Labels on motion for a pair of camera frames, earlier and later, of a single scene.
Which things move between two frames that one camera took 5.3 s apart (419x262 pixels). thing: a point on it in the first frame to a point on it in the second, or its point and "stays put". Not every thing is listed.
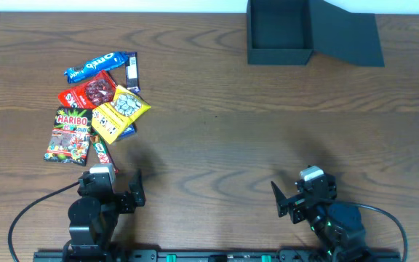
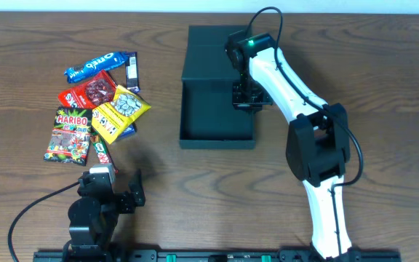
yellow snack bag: x=110 y=121 stays put
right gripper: x=296 y=203 to x=248 y=98
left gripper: x=128 y=206 stays put
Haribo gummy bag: x=70 y=136 stays put
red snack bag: x=95 y=91 stays put
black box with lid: x=287 y=32 to x=207 y=119
